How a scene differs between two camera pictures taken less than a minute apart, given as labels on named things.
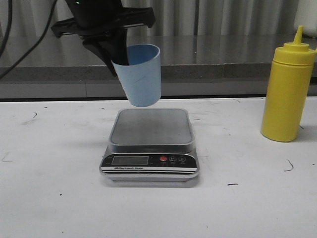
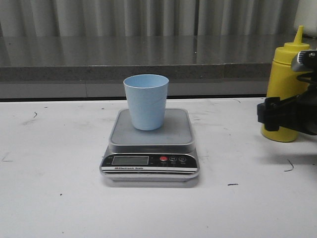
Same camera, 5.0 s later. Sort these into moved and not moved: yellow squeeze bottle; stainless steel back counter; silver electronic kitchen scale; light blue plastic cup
Moved: light blue plastic cup
Not moved: stainless steel back counter; yellow squeeze bottle; silver electronic kitchen scale
